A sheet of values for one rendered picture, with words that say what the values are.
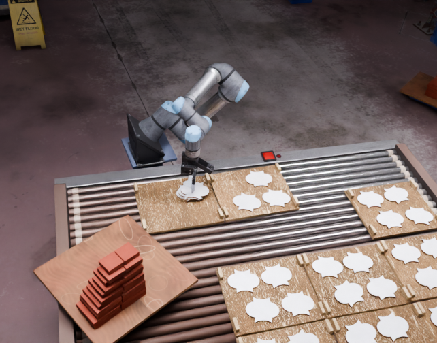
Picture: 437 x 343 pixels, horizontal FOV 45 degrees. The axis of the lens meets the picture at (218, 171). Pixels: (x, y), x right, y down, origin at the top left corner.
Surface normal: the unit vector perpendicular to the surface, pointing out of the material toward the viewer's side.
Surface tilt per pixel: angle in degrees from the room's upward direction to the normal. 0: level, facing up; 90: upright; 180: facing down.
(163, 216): 0
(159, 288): 0
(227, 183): 0
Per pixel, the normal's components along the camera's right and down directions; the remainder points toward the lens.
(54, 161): 0.07, -0.74
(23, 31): 0.31, 0.49
